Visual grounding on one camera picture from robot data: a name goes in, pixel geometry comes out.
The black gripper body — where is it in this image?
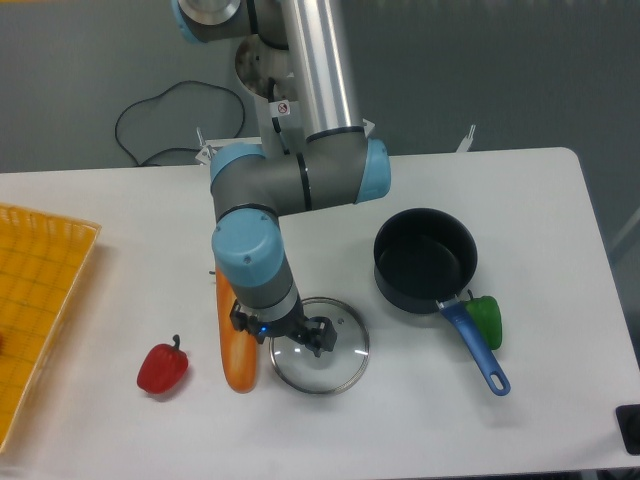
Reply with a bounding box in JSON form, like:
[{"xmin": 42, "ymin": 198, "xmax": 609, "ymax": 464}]
[{"xmin": 239, "ymin": 305, "xmax": 309, "ymax": 344}]

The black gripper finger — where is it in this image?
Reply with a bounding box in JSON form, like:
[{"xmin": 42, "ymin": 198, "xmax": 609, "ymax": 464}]
[
  {"xmin": 302, "ymin": 316, "xmax": 336, "ymax": 357},
  {"xmin": 229, "ymin": 300, "xmax": 249, "ymax": 332}
]

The long orange baguette bread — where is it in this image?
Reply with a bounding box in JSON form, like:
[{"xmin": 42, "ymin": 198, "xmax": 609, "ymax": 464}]
[{"xmin": 215, "ymin": 270, "xmax": 258, "ymax": 394}]

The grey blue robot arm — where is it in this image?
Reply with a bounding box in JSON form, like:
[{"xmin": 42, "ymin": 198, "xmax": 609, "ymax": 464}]
[{"xmin": 172, "ymin": 1, "xmax": 391, "ymax": 355}]

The glass lid blue knob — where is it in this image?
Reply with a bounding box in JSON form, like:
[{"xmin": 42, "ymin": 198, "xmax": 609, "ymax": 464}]
[{"xmin": 269, "ymin": 297, "xmax": 370, "ymax": 395}]

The red bell pepper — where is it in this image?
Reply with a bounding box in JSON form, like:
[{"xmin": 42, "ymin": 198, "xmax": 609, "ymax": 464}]
[{"xmin": 136, "ymin": 334, "xmax": 189, "ymax": 395}]

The green bell pepper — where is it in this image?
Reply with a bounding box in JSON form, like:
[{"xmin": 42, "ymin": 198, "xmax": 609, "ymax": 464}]
[{"xmin": 464, "ymin": 290, "xmax": 503, "ymax": 350}]

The yellow plastic basket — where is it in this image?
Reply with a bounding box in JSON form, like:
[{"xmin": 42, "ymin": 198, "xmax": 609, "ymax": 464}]
[{"xmin": 1, "ymin": 203, "xmax": 101, "ymax": 451}]

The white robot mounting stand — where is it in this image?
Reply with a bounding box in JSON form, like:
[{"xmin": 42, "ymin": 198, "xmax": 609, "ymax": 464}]
[{"xmin": 194, "ymin": 37, "xmax": 477, "ymax": 166}]

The black device at edge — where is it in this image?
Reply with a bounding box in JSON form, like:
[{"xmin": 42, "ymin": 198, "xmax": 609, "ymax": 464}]
[{"xmin": 615, "ymin": 404, "xmax": 640, "ymax": 456}]

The dark pot blue handle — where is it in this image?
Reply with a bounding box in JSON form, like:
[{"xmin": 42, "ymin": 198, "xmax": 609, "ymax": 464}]
[{"xmin": 373, "ymin": 208, "xmax": 511, "ymax": 396}]

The black cable on floor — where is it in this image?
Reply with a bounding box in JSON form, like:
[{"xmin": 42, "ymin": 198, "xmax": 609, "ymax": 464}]
[{"xmin": 114, "ymin": 80, "xmax": 247, "ymax": 167}]

